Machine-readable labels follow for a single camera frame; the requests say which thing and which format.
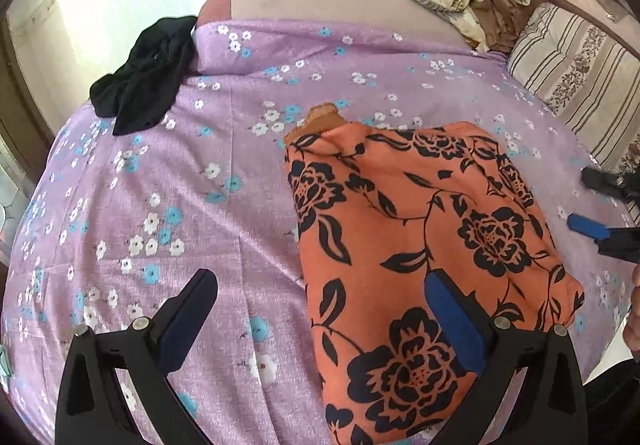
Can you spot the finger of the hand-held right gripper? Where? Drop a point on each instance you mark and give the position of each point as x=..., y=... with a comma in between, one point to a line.
x=602, y=179
x=582, y=224

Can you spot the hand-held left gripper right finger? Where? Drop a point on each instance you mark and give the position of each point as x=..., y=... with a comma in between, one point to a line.
x=452, y=320

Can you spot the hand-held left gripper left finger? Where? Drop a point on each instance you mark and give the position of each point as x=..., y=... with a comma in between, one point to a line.
x=172, y=330

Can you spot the orange black floral garment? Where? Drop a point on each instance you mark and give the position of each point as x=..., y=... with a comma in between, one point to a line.
x=400, y=235

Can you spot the person's right hand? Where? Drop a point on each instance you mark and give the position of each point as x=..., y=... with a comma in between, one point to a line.
x=635, y=315

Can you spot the purple floral bedsheet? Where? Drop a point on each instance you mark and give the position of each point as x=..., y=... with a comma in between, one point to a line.
x=200, y=225

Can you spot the striped pillow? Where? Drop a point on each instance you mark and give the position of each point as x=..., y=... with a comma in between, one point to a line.
x=575, y=60

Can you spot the green white ornament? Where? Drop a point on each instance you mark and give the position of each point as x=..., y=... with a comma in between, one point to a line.
x=3, y=360

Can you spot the brown cloth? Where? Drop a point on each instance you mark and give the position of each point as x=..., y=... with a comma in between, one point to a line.
x=500, y=20

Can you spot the stained glass window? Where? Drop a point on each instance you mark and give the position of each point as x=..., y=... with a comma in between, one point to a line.
x=5, y=195

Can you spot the pink mattress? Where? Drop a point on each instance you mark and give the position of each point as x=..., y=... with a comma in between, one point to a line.
x=325, y=0

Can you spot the wooden door frame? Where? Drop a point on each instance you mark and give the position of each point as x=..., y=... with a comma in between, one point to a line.
x=20, y=90

